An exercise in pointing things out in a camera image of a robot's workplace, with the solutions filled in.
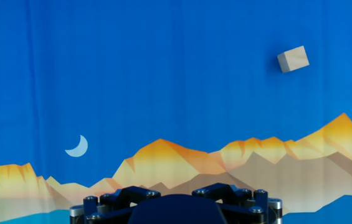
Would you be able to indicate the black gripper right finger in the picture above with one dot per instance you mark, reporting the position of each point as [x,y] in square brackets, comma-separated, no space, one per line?
[241,199]

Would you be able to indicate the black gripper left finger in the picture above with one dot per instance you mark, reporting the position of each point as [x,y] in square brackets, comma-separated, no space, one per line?
[116,199]

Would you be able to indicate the small wooden block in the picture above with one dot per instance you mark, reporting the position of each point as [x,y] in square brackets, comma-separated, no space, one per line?
[294,59]

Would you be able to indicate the blue mountain print cloth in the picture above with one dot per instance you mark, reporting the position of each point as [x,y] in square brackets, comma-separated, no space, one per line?
[163,93]

